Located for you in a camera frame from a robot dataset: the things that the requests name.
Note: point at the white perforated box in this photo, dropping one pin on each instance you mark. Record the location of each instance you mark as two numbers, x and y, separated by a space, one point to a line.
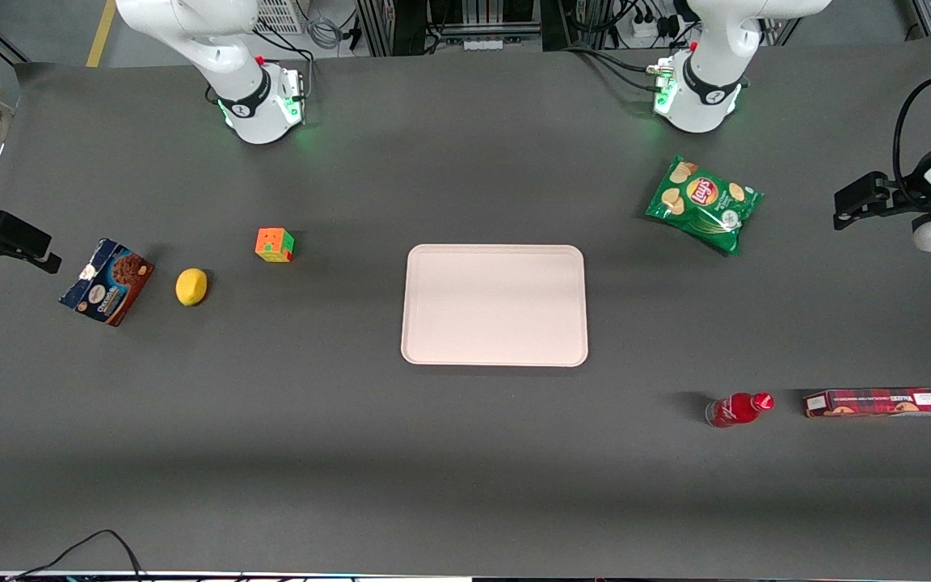
280 16

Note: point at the blue chocolate cookie box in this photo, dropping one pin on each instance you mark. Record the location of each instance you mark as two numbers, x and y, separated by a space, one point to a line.
108 283

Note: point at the white power strip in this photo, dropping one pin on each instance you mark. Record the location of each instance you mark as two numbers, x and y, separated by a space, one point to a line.
650 28

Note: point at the yellow floor tape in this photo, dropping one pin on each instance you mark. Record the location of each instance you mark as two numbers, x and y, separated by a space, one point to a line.
100 32

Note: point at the black metal equipment rack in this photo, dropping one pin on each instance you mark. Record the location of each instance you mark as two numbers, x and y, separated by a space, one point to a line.
449 20

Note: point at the green Lays chips bag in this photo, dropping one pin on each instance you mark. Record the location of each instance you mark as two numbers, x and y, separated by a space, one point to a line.
704 206

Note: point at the yellow lemon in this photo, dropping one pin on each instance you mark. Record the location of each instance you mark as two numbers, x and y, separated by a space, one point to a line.
191 287

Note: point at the red cookie box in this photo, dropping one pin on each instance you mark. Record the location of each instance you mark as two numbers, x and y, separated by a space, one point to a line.
886 402

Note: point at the red soda bottle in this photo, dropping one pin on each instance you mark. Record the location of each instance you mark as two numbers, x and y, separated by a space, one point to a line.
736 410

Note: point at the pale pink plastic tray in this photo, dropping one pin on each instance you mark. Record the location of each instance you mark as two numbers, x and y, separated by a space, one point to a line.
494 305

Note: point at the multicolour puzzle cube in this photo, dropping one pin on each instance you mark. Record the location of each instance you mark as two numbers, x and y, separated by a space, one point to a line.
274 246

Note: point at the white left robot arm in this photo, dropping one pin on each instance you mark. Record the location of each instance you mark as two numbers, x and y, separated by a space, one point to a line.
708 48

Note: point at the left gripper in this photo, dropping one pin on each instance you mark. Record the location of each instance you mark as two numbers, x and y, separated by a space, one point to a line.
908 200

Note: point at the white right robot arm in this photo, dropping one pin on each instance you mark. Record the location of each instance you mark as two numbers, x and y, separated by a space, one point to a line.
223 48

